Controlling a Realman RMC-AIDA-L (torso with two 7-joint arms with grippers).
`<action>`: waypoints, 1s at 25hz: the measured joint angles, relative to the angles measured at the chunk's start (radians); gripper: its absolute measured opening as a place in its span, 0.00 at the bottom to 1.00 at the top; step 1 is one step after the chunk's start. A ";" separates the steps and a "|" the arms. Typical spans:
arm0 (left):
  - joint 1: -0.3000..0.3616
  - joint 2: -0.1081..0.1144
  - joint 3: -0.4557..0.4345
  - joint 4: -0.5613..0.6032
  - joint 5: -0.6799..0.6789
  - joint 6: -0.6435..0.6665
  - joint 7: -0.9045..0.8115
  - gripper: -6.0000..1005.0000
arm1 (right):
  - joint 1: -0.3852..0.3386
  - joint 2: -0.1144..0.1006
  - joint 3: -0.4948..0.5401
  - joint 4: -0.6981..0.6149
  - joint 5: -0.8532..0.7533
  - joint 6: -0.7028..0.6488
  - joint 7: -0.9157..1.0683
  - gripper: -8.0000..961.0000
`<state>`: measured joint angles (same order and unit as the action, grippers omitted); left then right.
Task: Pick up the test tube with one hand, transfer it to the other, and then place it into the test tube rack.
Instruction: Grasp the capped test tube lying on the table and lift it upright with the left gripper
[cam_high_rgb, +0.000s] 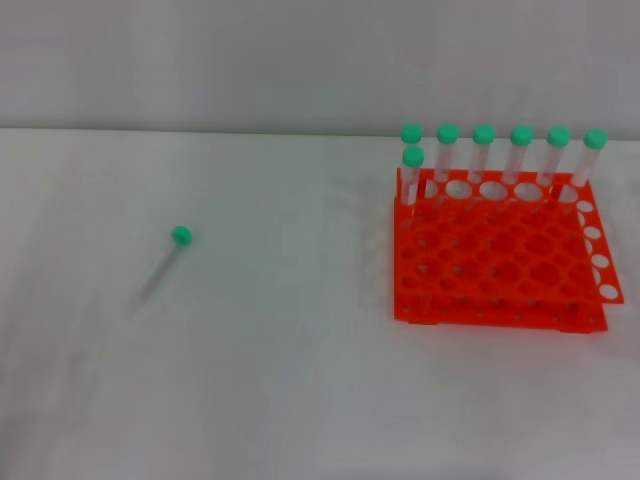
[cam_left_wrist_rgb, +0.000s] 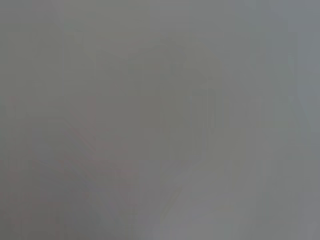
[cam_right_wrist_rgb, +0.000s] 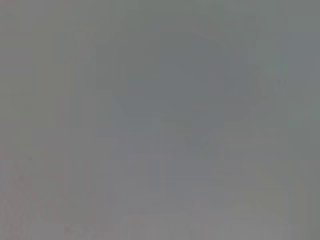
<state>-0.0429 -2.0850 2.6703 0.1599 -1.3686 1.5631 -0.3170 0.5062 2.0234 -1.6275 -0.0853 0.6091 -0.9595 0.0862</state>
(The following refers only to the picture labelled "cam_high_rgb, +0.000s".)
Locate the green-capped clear test tube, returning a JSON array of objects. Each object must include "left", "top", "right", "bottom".
[
  {"left": 433, "top": 122, "right": 461, "bottom": 182},
  {"left": 571, "top": 128, "right": 609, "bottom": 188},
  {"left": 537, "top": 126, "right": 572, "bottom": 186},
  {"left": 467, "top": 123, "right": 497, "bottom": 184},
  {"left": 502, "top": 124, "right": 535, "bottom": 185},
  {"left": 400, "top": 122, "right": 425, "bottom": 151},
  {"left": 402, "top": 145, "right": 427, "bottom": 209},
  {"left": 128, "top": 224, "right": 195, "bottom": 319}
]

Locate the orange plastic test tube rack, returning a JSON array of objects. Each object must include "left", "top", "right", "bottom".
[{"left": 391, "top": 167, "right": 626, "bottom": 335}]

